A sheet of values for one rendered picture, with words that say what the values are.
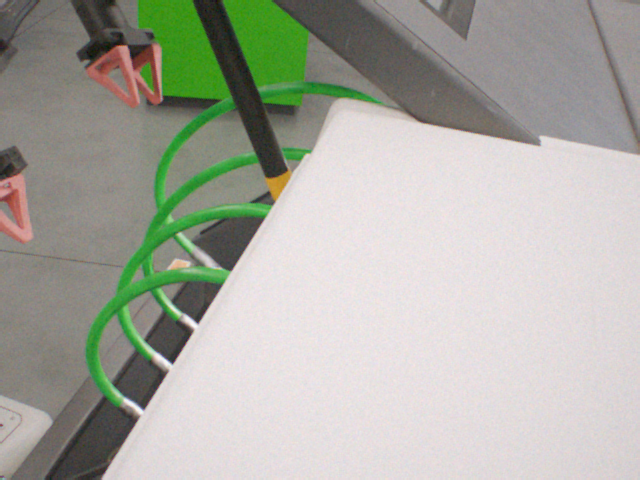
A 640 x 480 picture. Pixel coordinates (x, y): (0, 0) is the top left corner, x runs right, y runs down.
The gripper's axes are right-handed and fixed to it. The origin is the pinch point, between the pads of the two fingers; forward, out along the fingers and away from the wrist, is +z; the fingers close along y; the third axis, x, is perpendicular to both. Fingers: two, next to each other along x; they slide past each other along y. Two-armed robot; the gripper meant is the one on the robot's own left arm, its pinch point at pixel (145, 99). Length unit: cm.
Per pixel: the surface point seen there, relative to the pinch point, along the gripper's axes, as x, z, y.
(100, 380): 2.1, 30.3, -27.9
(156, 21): 156, -112, 258
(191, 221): -14.5, 20.0, -22.5
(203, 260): 0.3, 23.6, -4.8
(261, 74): 132, -64, 293
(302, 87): -25.6, 11.9, -7.8
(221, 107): -15.8, 9.0, -9.0
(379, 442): -49, 32, -65
